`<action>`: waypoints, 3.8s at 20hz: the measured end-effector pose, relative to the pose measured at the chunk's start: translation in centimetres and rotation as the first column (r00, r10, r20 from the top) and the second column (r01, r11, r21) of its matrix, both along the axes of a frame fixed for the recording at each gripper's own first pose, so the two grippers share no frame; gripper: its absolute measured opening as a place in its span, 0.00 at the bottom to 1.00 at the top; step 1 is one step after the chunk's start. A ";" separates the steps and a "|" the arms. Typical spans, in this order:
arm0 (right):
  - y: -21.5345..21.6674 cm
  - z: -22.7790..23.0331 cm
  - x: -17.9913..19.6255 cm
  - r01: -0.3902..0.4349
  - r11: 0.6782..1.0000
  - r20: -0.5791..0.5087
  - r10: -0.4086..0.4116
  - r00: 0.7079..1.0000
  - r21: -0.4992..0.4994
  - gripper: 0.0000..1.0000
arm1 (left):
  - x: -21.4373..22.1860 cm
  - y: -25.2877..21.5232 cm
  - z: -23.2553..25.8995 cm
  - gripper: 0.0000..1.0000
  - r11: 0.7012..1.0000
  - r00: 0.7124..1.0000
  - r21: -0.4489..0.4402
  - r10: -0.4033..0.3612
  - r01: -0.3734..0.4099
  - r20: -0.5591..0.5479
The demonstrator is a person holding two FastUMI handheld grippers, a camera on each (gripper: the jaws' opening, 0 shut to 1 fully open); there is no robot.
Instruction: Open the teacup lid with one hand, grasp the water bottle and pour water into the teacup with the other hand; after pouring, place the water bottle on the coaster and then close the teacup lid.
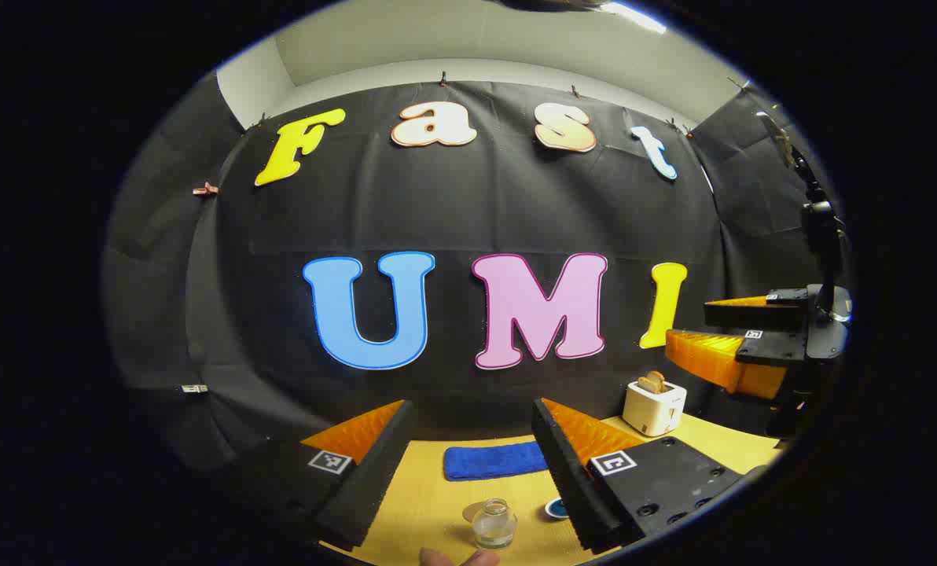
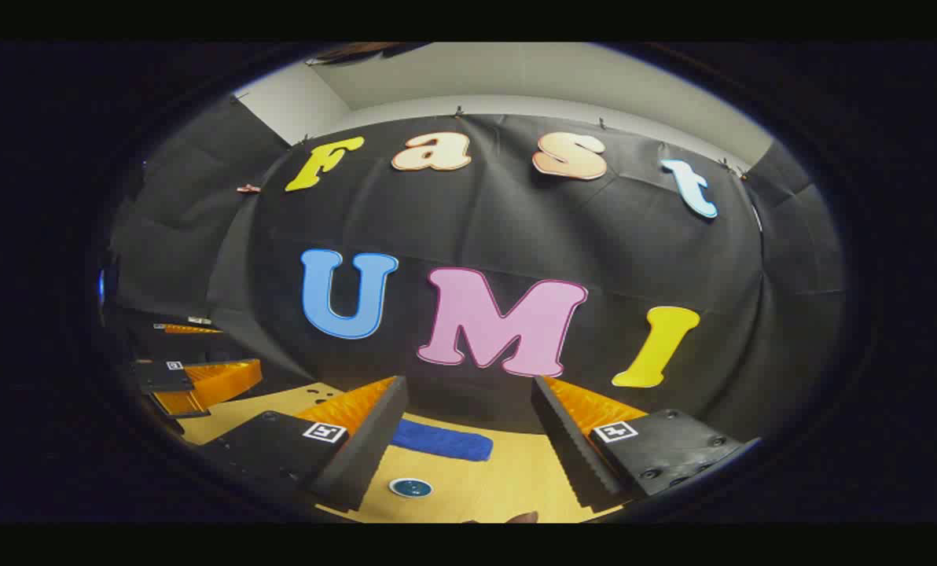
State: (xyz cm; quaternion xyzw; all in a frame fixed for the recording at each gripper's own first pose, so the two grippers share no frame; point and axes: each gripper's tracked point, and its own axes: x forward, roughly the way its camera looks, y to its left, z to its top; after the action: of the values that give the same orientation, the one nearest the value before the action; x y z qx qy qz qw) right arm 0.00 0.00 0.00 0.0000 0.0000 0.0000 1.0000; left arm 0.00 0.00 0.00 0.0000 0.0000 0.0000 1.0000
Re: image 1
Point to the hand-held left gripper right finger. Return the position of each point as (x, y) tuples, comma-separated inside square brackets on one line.
[(571, 479)]

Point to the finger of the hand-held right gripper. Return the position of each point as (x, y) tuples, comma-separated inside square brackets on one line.
[(775, 346), (751, 316)]

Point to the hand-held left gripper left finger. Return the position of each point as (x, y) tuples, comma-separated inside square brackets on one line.
[(366, 487)]

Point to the white teacup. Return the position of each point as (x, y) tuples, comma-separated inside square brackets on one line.
[(547, 511)]

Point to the clear plastic water bottle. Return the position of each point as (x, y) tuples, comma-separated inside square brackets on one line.
[(494, 528)]

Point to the round brown coaster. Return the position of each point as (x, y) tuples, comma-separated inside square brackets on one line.
[(470, 512)]

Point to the blue towel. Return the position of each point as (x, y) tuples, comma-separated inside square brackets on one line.
[(492, 461)]

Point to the white toaster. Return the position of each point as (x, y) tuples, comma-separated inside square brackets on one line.
[(651, 413)]

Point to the brown toast slice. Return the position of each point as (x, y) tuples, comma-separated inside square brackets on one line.
[(654, 382)]

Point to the white clip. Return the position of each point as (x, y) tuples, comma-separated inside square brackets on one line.
[(194, 388)]

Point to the pink clip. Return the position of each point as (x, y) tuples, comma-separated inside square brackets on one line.
[(205, 189)]

